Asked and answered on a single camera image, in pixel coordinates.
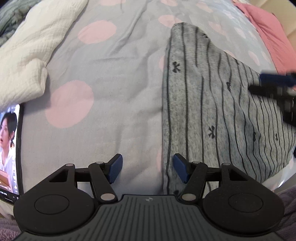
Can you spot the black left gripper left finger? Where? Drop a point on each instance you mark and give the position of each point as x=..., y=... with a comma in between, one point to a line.
x=100, y=176

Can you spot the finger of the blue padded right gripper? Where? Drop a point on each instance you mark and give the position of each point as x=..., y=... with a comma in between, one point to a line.
x=273, y=84

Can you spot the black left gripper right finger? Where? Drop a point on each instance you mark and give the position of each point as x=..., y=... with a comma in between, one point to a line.
x=195, y=175

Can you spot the grey striped garment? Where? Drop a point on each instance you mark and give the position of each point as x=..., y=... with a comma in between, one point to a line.
x=12, y=15
x=209, y=115

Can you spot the pink pillow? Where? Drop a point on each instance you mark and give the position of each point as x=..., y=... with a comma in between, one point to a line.
x=273, y=36

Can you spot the beige padded headboard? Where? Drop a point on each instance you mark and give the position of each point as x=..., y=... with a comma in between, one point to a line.
x=285, y=13

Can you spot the grey pink-dotted bed cover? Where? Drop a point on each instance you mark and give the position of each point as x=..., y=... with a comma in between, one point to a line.
x=104, y=91

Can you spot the smartphone showing video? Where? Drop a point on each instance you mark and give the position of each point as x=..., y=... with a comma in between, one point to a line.
x=11, y=170

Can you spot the purple fuzzy blanket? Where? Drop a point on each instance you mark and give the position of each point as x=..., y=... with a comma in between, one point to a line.
x=286, y=228

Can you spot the white textured cloth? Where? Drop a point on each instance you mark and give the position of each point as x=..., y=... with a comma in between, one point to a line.
x=25, y=55

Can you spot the grey striped garment on pile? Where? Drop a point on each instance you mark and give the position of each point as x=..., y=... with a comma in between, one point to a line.
x=12, y=15

